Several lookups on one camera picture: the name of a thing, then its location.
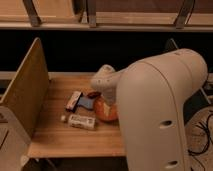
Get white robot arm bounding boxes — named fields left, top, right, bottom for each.
left=91, top=49, right=208, bottom=171

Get orange ceramic bowl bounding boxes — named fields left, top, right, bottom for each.
left=93, top=97, right=118, bottom=122

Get white rectangular box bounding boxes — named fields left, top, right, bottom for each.
left=68, top=114, right=95, bottom=130

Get left wooden side panel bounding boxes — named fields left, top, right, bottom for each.
left=0, top=38, right=49, bottom=143

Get middle metal shelf bracket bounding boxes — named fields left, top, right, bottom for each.
left=86, top=0, right=96, bottom=28

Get metal shelf bracket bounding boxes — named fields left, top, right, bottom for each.
left=22, top=0, right=41, bottom=27
left=174, top=0, right=195, bottom=29
left=86, top=0, right=96, bottom=28

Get left metal shelf bracket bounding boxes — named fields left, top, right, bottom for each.
left=22, top=0, right=41, bottom=27

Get right metal shelf bracket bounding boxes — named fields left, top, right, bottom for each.
left=174, top=0, right=195, bottom=29

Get black cables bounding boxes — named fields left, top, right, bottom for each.
left=187, top=111, right=213, bottom=171

